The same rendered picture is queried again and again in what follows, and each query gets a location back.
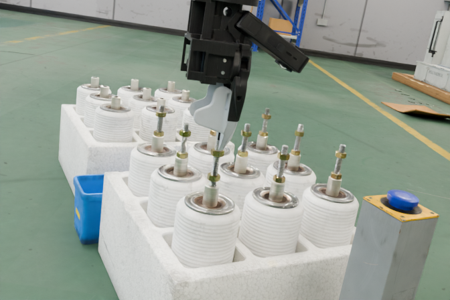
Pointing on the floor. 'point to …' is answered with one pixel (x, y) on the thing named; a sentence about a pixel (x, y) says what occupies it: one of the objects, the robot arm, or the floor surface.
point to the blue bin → (88, 207)
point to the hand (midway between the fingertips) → (226, 139)
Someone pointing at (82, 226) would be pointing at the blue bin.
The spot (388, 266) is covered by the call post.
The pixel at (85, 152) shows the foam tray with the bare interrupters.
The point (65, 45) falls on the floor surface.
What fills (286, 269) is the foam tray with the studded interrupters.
